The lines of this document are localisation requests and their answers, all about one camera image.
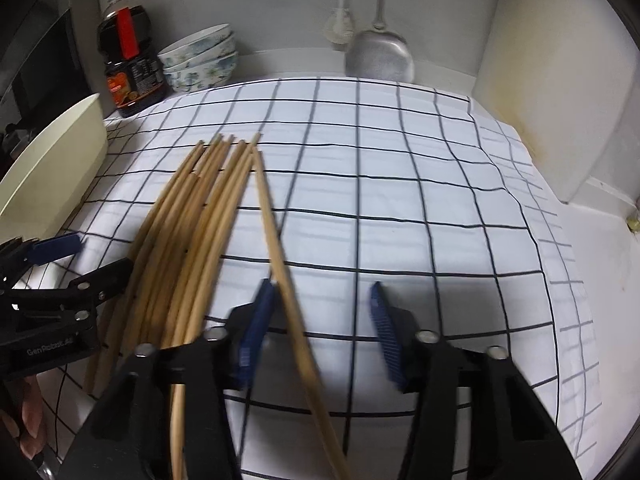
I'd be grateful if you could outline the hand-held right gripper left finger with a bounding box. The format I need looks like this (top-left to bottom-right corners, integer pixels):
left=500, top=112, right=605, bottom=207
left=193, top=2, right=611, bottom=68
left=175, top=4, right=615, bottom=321
left=65, top=277, right=278, bottom=480

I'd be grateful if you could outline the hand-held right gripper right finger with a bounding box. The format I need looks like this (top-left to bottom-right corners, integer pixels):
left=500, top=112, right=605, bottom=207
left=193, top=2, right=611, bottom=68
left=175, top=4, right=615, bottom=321
left=367, top=280, right=583, bottom=480

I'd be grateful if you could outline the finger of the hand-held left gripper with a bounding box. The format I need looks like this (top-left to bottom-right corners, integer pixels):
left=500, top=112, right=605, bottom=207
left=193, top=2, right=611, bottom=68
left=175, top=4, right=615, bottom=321
left=0, top=257, right=135, bottom=322
left=0, top=232, right=83, bottom=275

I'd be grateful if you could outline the single bamboo chopstick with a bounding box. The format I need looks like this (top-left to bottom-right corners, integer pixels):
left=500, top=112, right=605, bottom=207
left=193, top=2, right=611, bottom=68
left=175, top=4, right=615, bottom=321
left=252, top=147, right=351, bottom=480

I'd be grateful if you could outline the pile of bamboo chopsticks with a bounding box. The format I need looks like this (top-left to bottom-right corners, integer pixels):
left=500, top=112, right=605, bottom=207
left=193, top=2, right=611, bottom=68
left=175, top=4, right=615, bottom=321
left=82, top=132, right=263, bottom=480

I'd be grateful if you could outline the person's left hand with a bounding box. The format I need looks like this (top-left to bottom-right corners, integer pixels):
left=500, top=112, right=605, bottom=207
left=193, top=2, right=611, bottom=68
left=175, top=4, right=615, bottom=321
left=0, top=376, right=47, bottom=462

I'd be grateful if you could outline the cream plastic basin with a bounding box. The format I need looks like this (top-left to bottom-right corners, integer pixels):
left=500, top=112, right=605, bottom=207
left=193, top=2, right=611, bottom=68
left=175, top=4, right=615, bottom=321
left=0, top=92, right=108, bottom=241

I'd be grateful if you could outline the white checkered cloth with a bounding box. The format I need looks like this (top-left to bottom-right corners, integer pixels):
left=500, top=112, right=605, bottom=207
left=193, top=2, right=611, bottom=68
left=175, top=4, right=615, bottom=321
left=37, top=76, right=598, bottom=480

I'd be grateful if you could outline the black kitchen appliance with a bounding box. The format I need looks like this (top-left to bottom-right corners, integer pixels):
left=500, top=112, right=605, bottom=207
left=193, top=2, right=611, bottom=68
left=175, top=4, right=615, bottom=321
left=0, top=0, right=106, bottom=161

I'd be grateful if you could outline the dark soy sauce bottle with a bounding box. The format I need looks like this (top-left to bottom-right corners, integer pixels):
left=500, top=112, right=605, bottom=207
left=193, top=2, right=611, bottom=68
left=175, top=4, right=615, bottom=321
left=96, top=0, right=167, bottom=118

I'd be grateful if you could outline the metal spatula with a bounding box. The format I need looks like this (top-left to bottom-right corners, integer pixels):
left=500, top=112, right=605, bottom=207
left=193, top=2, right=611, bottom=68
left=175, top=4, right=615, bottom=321
left=344, top=0, right=416, bottom=83

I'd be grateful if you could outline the white dish brush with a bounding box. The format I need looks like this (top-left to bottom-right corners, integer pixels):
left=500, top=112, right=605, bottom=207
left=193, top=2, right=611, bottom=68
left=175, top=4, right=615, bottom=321
left=324, top=0, right=357, bottom=51

